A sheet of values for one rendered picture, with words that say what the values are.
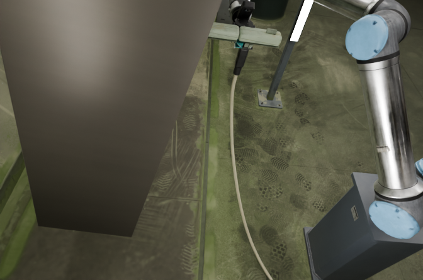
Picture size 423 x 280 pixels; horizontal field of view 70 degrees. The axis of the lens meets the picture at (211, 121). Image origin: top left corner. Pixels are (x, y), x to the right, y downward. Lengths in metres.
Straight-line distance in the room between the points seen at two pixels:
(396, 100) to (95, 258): 1.51
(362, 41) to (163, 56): 0.62
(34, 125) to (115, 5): 0.39
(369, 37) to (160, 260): 1.40
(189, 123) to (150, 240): 0.88
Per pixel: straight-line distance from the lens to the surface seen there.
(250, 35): 1.11
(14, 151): 2.06
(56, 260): 1.83
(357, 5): 1.18
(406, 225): 1.19
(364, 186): 1.50
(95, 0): 0.55
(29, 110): 0.78
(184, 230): 1.80
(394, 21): 1.04
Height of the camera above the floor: 1.72
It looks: 48 degrees down
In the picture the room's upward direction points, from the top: 11 degrees clockwise
